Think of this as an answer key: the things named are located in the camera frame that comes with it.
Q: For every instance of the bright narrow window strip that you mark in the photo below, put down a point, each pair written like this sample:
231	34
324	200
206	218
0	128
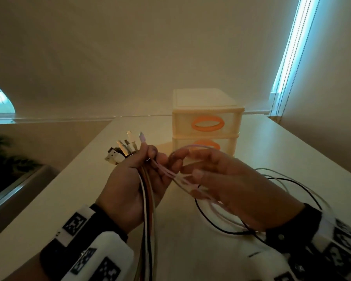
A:
292	40

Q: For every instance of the person's left forearm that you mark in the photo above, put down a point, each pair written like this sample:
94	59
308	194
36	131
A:
23	272

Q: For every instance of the person's left hand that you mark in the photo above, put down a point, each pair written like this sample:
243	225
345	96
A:
125	190

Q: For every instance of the person's right hand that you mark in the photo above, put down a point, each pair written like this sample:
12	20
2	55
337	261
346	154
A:
251	196

